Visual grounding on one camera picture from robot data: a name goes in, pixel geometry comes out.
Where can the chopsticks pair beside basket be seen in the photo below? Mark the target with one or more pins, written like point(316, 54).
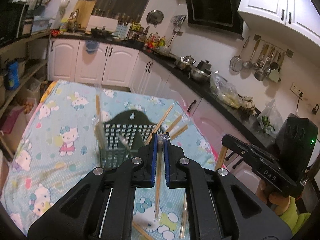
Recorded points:
point(184, 218)

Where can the blue canister on shelf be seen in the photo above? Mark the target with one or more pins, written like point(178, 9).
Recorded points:
point(12, 76)

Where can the black wok on stove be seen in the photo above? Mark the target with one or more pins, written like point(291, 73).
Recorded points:
point(100, 33)

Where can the white upper kitchen cabinets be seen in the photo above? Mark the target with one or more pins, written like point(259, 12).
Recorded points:
point(298, 15)

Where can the wooden chopsticks pair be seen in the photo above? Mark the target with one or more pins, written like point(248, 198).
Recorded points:
point(161, 139)

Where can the plastic bag on counter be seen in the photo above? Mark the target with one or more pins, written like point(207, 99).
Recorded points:
point(224, 91)

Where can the green plastic utensil basket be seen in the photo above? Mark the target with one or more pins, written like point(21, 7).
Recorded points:
point(123, 136)

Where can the wooden cutting board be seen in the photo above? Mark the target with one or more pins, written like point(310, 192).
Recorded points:
point(84, 9)

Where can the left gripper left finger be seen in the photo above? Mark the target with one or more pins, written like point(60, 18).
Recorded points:
point(100, 206)

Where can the person right hand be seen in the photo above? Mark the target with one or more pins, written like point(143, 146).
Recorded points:
point(283, 204)

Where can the steel kettle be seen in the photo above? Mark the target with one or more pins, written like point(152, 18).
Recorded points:
point(187, 60)

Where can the Hello Kitty blue tablecloth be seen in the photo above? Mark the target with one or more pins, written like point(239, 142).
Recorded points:
point(58, 147)

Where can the steel mixing bowl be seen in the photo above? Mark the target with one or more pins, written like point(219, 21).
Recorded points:
point(198, 75)

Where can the upright chopsticks in basket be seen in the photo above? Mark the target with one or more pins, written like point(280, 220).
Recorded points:
point(171, 127)

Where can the black air fryer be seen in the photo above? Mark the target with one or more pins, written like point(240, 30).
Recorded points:
point(296, 141)

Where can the black microwave oven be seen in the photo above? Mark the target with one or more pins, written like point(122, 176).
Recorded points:
point(15, 22)

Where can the hanging utensil rail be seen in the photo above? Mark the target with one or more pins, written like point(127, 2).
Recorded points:
point(266, 59)

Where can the white lower kitchen cabinets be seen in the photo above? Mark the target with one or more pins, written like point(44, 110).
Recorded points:
point(146, 73)

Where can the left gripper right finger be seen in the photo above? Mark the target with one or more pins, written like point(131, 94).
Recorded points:
point(219, 205)

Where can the white kitchen cabinets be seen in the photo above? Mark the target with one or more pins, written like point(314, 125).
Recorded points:
point(298, 15)
point(146, 73)

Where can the black range hood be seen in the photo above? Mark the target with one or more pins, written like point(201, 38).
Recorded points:
point(216, 15)

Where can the chopsticks leaning in basket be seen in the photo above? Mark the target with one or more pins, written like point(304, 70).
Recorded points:
point(99, 128)

